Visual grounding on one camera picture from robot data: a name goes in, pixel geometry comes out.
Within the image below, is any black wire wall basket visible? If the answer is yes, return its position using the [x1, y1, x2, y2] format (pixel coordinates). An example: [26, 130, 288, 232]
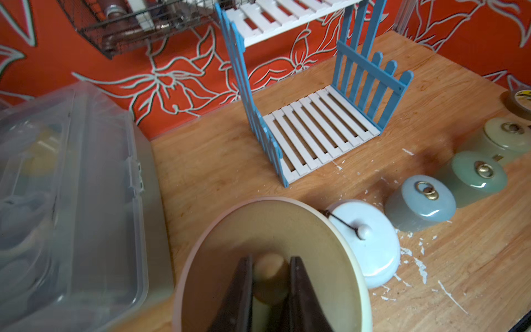
[58, 0, 236, 59]

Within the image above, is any pale blue round ceramic jar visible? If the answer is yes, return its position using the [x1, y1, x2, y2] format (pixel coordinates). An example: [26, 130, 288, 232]
[324, 200, 400, 289]

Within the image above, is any translucent plastic storage box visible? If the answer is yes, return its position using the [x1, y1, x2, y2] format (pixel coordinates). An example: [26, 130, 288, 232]
[1, 82, 174, 331]

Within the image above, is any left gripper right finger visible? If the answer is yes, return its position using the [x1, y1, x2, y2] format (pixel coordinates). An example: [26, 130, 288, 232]
[279, 256, 333, 332]

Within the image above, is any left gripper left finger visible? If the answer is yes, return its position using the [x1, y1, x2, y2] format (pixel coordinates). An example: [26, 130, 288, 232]
[208, 256, 253, 332]

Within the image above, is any yellow tea canister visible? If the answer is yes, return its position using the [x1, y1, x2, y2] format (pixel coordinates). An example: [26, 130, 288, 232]
[456, 118, 530, 166]

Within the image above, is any brown tape roll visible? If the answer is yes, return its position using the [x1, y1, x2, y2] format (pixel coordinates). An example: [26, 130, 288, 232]
[501, 88, 531, 120]

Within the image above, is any cream round ceramic jar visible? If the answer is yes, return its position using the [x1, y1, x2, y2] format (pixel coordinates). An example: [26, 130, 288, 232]
[172, 197, 373, 331]

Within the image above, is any blue white picket shelf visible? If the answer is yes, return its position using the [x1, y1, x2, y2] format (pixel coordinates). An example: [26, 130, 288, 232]
[214, 1, 413, 187]

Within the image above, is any green tea canister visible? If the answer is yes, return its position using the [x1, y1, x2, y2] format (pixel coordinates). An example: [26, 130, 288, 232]
[434, 151, 507, 208]

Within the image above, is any grey-blue tea canister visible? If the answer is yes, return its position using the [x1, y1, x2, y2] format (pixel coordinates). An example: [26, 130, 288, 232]
[384, 175, 457, 232]

